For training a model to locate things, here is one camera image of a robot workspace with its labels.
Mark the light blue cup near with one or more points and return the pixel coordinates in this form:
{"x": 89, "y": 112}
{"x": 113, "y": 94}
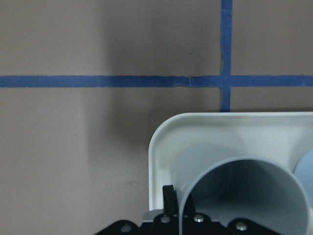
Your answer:
{"x": 304, "y": 173}

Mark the cream serving tray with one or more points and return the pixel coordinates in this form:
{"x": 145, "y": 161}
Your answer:
{"x": 284, "y": 137}

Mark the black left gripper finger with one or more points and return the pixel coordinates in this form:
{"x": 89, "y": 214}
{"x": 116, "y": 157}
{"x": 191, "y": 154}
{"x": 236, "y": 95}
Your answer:
{"x": 170, "y": 202}

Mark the grey ikea cup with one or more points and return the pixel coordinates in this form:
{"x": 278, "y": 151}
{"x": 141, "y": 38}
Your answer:
{"x": 225, "y": 183}

